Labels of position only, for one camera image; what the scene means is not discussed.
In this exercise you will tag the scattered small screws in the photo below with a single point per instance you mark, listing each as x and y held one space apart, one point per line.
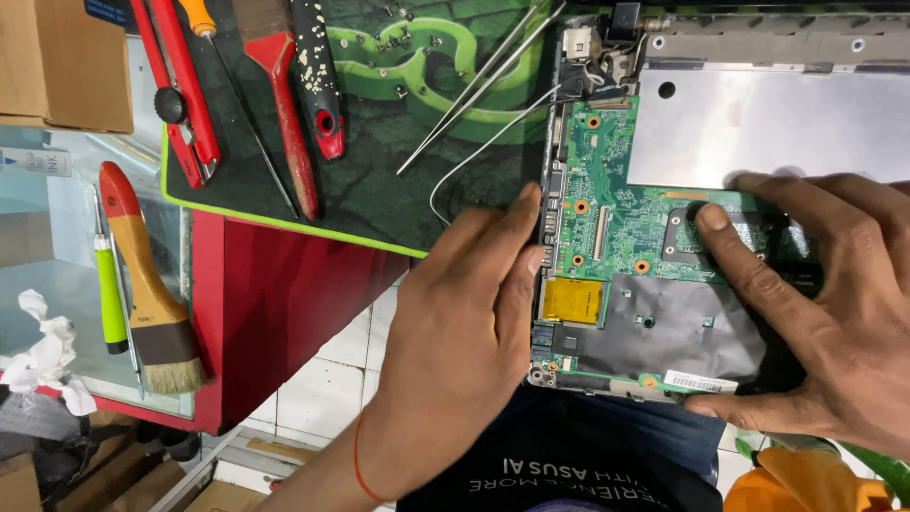
402 42

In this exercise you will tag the steel tweezers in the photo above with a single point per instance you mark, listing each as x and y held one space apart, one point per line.
476 85

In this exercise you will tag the grey laptop base chassis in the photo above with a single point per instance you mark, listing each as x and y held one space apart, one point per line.
753 42

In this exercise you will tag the green and black work mat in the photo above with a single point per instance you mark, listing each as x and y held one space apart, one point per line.
377 178

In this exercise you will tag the red thread wristband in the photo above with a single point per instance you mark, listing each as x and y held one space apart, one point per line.
361 469

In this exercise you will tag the red cutter with black knob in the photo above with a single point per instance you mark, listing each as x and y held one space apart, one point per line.
186 106

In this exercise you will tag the black speckled tool red tip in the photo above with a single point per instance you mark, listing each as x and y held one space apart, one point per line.
318 71

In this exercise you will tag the person's blue jeans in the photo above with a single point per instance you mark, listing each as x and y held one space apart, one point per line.
640 426

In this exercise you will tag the black insulating film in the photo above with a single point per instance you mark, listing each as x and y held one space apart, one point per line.
668 327

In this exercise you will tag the small white ink box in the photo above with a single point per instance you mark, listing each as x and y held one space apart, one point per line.
35 161

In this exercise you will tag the heap of cardboard and bags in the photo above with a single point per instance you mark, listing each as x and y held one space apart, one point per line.
71 462

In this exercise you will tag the red glass-top counter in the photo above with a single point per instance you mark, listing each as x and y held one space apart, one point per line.
284 298

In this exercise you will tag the person's left hand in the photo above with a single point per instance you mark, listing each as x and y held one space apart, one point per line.
448 341

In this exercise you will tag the crumpled white tissue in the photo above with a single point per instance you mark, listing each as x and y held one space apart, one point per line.
42 355

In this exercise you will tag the orange plastic object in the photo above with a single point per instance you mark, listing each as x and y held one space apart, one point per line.
803 483

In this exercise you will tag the person's right hand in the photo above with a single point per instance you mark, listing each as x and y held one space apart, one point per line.
853 320

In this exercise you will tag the brown cardboard box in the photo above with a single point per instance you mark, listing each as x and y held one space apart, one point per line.
64 64

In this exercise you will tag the thin metal blade tool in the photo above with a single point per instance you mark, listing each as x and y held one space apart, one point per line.
129 327

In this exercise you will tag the green laptop motherboard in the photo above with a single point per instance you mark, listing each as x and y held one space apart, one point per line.
611 206

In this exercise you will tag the person's black t-shirt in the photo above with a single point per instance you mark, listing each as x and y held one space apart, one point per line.
554 469

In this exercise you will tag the silver metal plate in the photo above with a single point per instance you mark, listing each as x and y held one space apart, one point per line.
768 121

